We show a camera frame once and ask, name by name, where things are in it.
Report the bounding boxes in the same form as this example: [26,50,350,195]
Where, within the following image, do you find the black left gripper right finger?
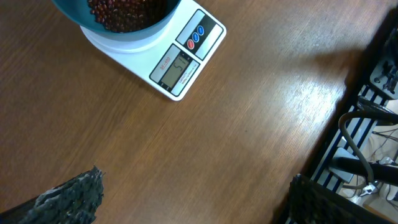
[288,174,393,224]

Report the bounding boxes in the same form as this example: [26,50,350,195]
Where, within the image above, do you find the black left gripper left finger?
[1,167,104,224]

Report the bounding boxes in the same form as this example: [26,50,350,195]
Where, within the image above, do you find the white digital kitchen scale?
[81,0,226,101]

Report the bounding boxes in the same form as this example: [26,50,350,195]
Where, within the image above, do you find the teal blue bowl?
[53,0,181,41]

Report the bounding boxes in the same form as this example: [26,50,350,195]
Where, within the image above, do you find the red beans in bowl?
[87,0,167,33]

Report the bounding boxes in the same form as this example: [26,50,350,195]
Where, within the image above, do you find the black horizontal tube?
[331,157,398,184]

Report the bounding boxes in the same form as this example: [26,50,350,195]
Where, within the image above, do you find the grey curved cable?
[338,110,398,190]

